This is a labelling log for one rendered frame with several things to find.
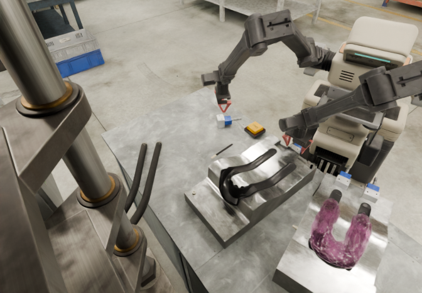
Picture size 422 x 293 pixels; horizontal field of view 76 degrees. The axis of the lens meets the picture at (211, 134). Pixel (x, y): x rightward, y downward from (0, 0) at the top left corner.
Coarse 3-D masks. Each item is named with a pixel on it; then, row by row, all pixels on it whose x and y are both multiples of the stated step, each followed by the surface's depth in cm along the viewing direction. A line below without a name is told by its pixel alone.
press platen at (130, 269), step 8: (136, 232) 78; (136, 240) 77; (144, 240) 78; (128, 248) 75; (136, 248) 75; (144, 248) 78; (112, 256) 75; (120, 256) 74; (128, 256) 74; (136, 256) 74; (144, 256) 78; (120, 264) 73; (128, 264) 73; (136, 264) 73; (120, 272) 71; (128, 272) 71; (136, 272) 71; (128, 280) 70; (136, 280) 70; (128, 288) 68; (136, 288) 69
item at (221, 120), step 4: (220, 116) 144; (224, 116) 146; (228, 116) 146; (220, 120) 142; (224, 120) 143; (228, 120) 144; (232, 120) 146; (220, 124) 144; (224, 124) 144; (228, 124) 145
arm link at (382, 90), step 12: (420, 60) 65; (384, 72) 68; (396, 72) 67; (408, 72) 66; (420, 72) 66; (372, 84) 70; (384, 84) 68; (396, 84) 67; (408, 84) 66; (420, 84) 65; (372, 96) 71; (384, 96) 68; (396, 96) 67; (408, 96) 68; (420, 96) 94
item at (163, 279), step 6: (150, 252) 100; (156, 258) 99; (162, 270) 95; (162, 276) 94; (156, 282) 93; (162, 282) 93; (168, 282) 93; (150, 288) 92; (156, 288) 91; (162, 288) 91; (168, 288) 91; (174, 288) 92
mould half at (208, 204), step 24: (264, 144) 124; (216, 168) 109; (264, 168) 115; (312, 168) 113; (216, 192) 109; (264, 192) 102; (288, 192) 108; (216, 216) 102; (240, 216) 101; (264, 216) 107
